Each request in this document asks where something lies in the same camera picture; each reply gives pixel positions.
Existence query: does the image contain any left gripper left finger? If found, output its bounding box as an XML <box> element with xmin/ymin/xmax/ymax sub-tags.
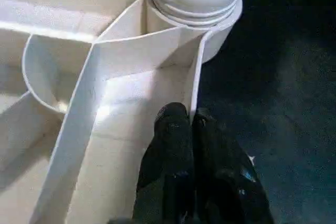
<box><xmin>131</xmin><ymin>102</ymin><xmax>196</xmax><ymax>224</ymax></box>

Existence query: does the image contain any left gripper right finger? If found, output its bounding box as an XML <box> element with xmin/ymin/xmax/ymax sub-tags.
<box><xmin>190</xmin><ymin>108</ymin><xmax>275</xmax><ymax>224</ymax></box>

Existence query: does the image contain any white plastic table top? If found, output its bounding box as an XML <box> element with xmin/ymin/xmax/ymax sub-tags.
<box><xmin>0</xmin><ymin>0</ymin><xmax>244</xmax><ymax>224</ymax></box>

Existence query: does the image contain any black work mat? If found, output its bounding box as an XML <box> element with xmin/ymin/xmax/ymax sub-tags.
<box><xmin>189</xmin><ymin>0</ymin><xmax>336</xmax><ymax>224</ymax></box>

